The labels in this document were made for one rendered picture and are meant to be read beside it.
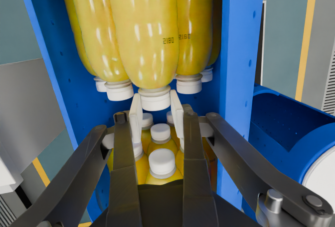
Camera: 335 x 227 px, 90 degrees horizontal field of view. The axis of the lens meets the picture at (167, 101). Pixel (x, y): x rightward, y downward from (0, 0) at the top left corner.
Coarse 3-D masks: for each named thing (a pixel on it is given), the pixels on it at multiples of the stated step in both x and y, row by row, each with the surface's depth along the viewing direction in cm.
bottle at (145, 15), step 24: (120, 0) 15; (144, 0) 15; (168, 0) 16; (120, 24) 16; (144, 24) 16; (168, 24) 16; (120, 48) 18; (144, 48) 16; (168, 48) 17; (144, 72) 17; (168, 72) 18; (144, 96) 21
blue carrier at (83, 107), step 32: (32, 0) 20; (224, 0) 13; (256, 0) 15; (64, 32) 26; (224, 32) 13; (256, 32) 16; (64, 64) 26; (224, 64) 14; (64, 96) 25; (96, 96) 33; (192, 96) 40; (224, 96) 15; (96, 192) 29; (224, 192) 19
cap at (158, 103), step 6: (162, 96) 20; (168, 96) 21; (144, 102) 20; (150, 102) 20; (156, 102) 20; (162, 102) 20; (168, 102) 21; (144, 108) 21; (150, 108) 20; (156, 108) 20; (162, 108) 20
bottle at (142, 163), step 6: (138, 156) 29; (144, 156) 30; (138, 162) 29; (144, 162) 29; (138, 168) 28; (144, 168) 29; (138, 174) 28; (144, 174) 29; (138, 180) 28; (144, 180) 28
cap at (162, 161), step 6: (156, 150) 26; (162, 150) 26; (168, 150) 26; (150, 156) 25; (156, 156) 25; (162, 156) 25; (168, 156) 25; (150, 162) 24; (156, 162) 24; (162, 162) 24; (168, 162) 23; (174, 162) 25; (156, 168) 23; (162, 168) 23; (168, 168) 24; (162, 174) 24
